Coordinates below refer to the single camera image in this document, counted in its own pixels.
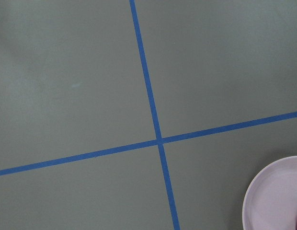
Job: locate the pink plate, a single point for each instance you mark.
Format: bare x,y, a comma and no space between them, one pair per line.
270,202

